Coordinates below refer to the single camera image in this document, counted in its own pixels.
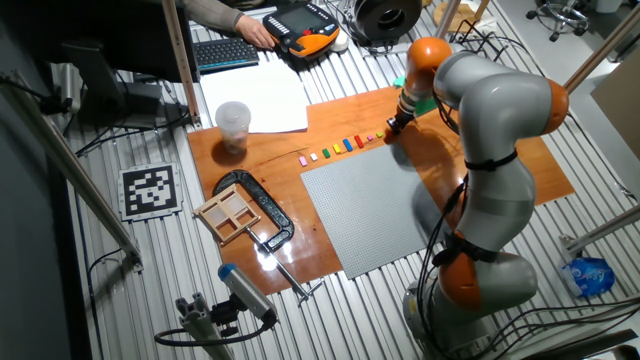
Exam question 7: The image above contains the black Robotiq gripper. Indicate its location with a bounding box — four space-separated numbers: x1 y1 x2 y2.
386 110 415 137

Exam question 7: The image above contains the forearm in grey sleeve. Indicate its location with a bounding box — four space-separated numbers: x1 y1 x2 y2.
182 0 246 32

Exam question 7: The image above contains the grey Lego baseplate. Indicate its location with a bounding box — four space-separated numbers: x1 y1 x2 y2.
299 143 446 280

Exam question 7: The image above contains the person's bare hand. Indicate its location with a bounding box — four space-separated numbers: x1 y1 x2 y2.
234 14 276 50

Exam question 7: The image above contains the glossy wooden work board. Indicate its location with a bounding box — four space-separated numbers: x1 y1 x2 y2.
187 82 576 296

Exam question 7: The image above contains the white computer mouse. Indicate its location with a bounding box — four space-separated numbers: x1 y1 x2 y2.
329 30 351 54

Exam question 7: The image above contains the black round spool device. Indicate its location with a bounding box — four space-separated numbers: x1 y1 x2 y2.
352 0 424 49

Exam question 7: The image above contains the orange and black teach pendant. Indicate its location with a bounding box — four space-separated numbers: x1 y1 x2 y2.
262 2 341 60

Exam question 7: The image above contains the white printed paper sheet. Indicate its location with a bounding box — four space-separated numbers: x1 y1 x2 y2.
198 62 311 135

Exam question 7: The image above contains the clear plastic lidded cup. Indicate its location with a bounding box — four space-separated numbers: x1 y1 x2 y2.
214 100 252 156

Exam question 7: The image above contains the black metal C-clamp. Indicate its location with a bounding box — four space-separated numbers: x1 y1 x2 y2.
212 168 325 304

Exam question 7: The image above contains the black computer keyboard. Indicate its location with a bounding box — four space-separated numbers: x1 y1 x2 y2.
192 37 261 75

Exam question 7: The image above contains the wooden divided tray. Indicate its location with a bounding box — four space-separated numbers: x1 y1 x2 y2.
193 183 262 246

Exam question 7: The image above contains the black wheeled office stool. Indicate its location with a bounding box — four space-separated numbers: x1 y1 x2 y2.
525 0 591 44

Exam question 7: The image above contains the brown cardboard panel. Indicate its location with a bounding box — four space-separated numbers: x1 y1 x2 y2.
589 49 640 161

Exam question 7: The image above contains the blue plastic bag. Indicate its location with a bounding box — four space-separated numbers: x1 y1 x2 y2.
560 257 616 299

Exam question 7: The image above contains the black white fiducial marker plate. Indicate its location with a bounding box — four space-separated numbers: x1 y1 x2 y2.
117 162 185 223

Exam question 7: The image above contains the black computer monitor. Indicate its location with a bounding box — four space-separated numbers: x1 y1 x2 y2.
49 0 201 130

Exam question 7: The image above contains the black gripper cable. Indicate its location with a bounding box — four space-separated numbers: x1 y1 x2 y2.
432 92 466 136

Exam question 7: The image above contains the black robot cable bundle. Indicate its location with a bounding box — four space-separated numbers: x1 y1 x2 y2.
417 174 471 360

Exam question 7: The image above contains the grey camera with blue cap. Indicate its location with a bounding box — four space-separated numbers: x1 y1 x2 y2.
217 263 279 324

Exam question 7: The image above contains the slanted aluminium frame post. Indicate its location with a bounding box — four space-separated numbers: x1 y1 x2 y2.
564 4 640 94

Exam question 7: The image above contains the brown upright frame post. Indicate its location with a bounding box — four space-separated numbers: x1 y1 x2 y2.
160 0 203 129

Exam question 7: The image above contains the short aluminium frame beam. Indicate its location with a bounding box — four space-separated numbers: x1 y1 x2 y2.
559 204 640 256

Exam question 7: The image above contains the thin black floor cable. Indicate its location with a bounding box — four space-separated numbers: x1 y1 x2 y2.
479 294 640 360

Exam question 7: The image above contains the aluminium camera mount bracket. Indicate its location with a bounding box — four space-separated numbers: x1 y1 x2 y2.
174 292 236 360

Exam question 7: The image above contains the black camera cable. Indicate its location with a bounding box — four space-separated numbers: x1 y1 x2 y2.
153 319 274 347

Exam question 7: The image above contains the long slanted aluminium frame beam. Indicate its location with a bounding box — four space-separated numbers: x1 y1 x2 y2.
0 69 144 274

